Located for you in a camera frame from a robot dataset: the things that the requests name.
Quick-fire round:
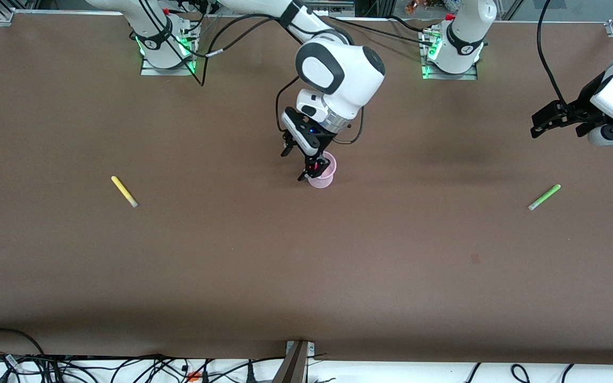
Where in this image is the yellow highlighter pen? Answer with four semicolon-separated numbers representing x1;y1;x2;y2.
111;176;139;209

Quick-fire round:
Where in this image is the long black table cable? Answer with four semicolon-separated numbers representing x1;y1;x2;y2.
333;15;435;44

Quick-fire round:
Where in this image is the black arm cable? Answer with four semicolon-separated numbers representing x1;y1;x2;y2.
536;0;569;105
139;0;367;146

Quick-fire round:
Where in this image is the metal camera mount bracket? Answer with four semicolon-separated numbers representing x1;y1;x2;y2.
272;339;316;383

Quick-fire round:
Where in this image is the pink mesh pen holder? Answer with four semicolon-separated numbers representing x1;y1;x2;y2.
306;151;337;189

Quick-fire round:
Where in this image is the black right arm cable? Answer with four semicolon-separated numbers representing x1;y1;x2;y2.
139;0;367;146

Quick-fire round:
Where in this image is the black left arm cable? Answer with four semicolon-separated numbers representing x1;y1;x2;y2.
536;0;569;105

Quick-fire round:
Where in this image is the black looping floor cable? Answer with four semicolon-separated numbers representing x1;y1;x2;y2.
0;327;46;356

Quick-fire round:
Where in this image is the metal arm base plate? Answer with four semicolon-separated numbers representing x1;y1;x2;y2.
140;53;196;76
422;59;478;81

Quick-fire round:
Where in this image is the silver metal box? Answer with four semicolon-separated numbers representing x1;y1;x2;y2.
306;0;356;18

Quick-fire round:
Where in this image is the green highlighter pen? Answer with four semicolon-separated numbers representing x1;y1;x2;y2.
528;184;562;211

